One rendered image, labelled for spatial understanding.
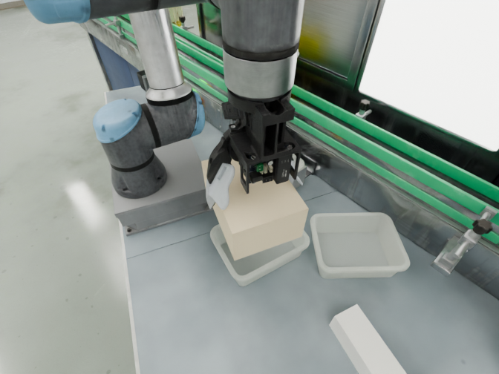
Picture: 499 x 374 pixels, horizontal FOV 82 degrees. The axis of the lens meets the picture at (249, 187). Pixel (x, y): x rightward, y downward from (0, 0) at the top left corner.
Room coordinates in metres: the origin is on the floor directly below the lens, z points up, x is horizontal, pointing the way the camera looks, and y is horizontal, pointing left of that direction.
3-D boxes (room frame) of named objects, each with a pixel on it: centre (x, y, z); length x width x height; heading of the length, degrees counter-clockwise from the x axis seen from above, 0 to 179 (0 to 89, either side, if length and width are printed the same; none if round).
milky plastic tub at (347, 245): (0.41, -0.28, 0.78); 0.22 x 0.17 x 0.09; 91
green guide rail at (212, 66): (1.55, 0.50, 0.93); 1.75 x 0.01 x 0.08; 41
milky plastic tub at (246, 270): (0.42, -0.03, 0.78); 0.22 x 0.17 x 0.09; 120
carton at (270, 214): (0.32, 0.00, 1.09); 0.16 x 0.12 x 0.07; 22
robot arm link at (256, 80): (0.30, -0.01, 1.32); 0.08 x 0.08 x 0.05
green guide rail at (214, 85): (1.50, 0.55, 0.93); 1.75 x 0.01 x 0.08; 41
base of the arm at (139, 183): (0.59, 0.32, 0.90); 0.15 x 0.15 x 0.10
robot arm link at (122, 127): (0.59, 0.31, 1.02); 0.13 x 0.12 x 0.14; 120
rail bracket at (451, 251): (0.34, -0.47, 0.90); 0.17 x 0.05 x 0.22; 131
